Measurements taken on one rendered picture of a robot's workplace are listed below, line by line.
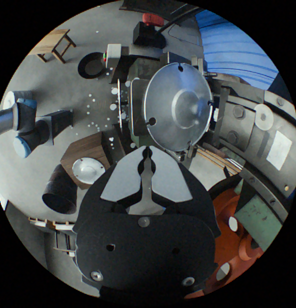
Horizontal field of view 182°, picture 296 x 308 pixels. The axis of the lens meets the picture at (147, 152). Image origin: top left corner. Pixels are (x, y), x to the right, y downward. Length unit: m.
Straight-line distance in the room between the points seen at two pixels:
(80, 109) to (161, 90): 0.88
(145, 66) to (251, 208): 0.53
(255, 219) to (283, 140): 0.19
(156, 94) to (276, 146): 0.31
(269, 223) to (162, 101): 0.42
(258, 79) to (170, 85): 1.42
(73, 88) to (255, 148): 1.20
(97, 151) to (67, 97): 0.66
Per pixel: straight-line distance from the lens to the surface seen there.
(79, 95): 1.03
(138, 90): 0.22
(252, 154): 0.28
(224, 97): 0.30
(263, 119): 0.25
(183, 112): 0.29
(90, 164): 0.79
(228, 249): 0.51
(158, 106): 0.24
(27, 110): 0.49
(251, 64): 1.67
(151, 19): 0.39
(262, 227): 0.33
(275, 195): 0.28
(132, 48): 0.42
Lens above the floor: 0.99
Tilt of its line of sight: 51 degrees down
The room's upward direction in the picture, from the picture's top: 140 degrees clockwise
